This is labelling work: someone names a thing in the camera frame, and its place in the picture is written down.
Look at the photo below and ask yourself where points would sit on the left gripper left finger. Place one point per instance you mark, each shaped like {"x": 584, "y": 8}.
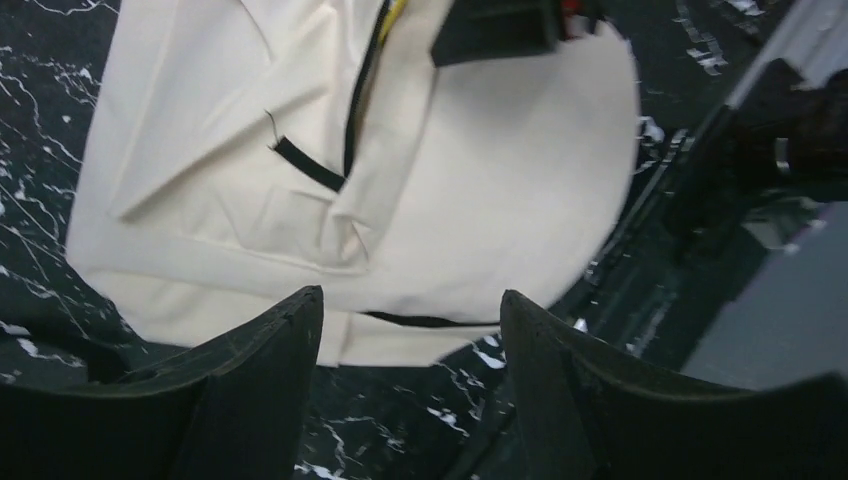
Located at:
{"x": 230, "y": 408}

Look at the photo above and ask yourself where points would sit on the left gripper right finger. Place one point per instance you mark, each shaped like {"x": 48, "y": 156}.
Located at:
{"x": 587, "y": 410}

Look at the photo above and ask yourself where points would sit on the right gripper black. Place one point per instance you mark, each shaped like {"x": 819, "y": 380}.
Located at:
{"x": 487, "y": 30}

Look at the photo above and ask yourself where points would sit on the beige student backpack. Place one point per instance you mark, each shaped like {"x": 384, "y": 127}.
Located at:
{"x": 242, "y": 150}

